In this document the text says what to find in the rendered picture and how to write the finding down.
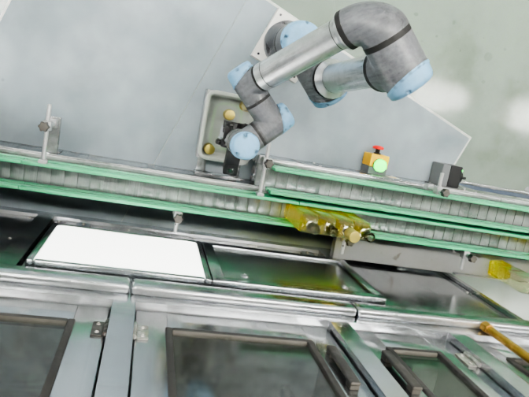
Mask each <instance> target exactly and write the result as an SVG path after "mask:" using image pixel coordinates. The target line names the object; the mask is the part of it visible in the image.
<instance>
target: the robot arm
mask: <svg viewBox="0 0 529 397"><path fill-rule="evenodd" d="M359 46H361V47H362V48H363V51H364V53H365V55H364V56H360V57H357V58H351V59H349V60H345V61H339V60H336V59H331V57H332V56H334V55H336V54H337V53H339V52H341V51H343V50H345V49H349V50H355V49H357V48H358V47H359ZM264 52H265V55H266V57H267V58H265V59H264V60H263V61H260V62H259V63H257V64H256V65H251V63H250V62H249V61H245V62H243V63H242V64H241V65H238V66H237V67H235V68H234V69H232V70H231V71H230V72H229V73H228V80H229V81H230V83H231V85H232V87H233V90H234V91H235V92H236V93H237V95H238V96H239V97H240V99H241V100H242V102H243V104H244V106H245V107H246V108H247V110H248V112H249V113H250V115H251V117H252V118H253V121H252V122H251V123H250V124H241V123H236V122H231V121H226V120H224V124H222V126H221V130H220V135H219V137H217V139H216V142H215V143H216V144H218V145H220V146H221V147H226V148H227V150H226V154H225V158H224V165H223V174H228V175H233V176H236V175H237V172H238V168H239V162H240V159H242V160H250V159H252V158H254V157H255V156H256V155H257V153H258V151H259V150H260V149H262V148H263V147H265V146H266V145H267V144H269V143H270V142H271V141H273V140H274V139H276V138H277V137H279V136H280V135H283V134H284V133H285V132H286V131H288V130H289V129H290V128H291V127H293V126H294V117H293V115H292V113H291V112H290V111H289V109H288V108H287V107H286V105H285V104H283V103H279V104H276V103H275V102H274V100H273V98H272V96H271V95H270V94H269V92H268V90H270V89H272V88H274V87H276V86H278V85H280V84H281V83H283V82H285V81H287V80H289V79H291V78H292V77H294V76H296V77H297V78H298V80H299V82H300V84H301V85H302V87H303V88H304V90H305V92H306V94H307V95H308V98H309V100H310V101H311V102H312V103H313V105H314V106H315V107H317V108H325V107H328V106H332V105H334V104H335V103H337V102H339V101H341V100H342V99H343V98H344V97H345V96H346V95H347V91H357V90H363V89H369V88H371V89H373V90H374V91H378V92H386V93H387V97H389V98H390V100H391V101H397V100H400V99H402V98H404V97H406V96H408V95H410V94H412V93H413V92H414V91H416V90H417V89H419V88H420V87H422V86H423V85H425V83H426V82H427V81H429V80H430V78H431V77H432V76H433V70H432V67H431V65H430V63H429V62H430V61H429V59H427V57H426V55H425V53H424V51H423V49H422V47H421V45H420V43H419V41H418V39H417V37H416V35H415V33H414V31H413V29H412V27H411V25H410V23H409V20H408V18H407V17H406V15H405V14H404V13H403V12H402V11H401V10H400V9H398V8H397V7H395V6H392V5H391V4H388V3H385V2H357V3H354V4H351V5H348V6H346V7H344V8H342V9H340V10H339V11H337V12H336V13H335V14H334V16H333V19H332V20H330V21H328V22H327V23H326V24H324V25H322V26H320V27H317V26H316V25H315V24H313V23H311V22H308V21H306V20H296V21H292V20H282V21H280V22H278V23H275V24H274V25H272V26H271V27H270V29H268V31H267V33H266V35H265V37H264Z"/></svg>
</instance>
